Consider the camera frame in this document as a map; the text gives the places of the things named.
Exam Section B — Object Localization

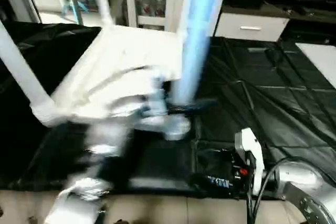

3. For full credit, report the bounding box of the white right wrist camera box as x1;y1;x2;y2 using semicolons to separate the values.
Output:
234;127;266;196

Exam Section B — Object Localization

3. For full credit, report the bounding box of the teal stand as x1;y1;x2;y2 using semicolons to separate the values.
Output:
63;0;90;17

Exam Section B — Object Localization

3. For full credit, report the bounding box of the white plastic table top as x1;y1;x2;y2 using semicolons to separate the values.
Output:
31;24;192;142

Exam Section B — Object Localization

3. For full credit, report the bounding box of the black work mat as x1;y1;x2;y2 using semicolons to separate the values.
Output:
0;22;336;199

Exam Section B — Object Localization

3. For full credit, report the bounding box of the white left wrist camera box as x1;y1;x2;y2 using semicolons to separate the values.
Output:
138;74;170;122

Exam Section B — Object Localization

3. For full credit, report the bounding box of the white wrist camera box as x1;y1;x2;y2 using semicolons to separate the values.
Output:
234;127;266;196
138;74;170;122

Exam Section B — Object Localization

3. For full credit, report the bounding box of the white drawer unit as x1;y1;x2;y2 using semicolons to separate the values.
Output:
214;12;290;42

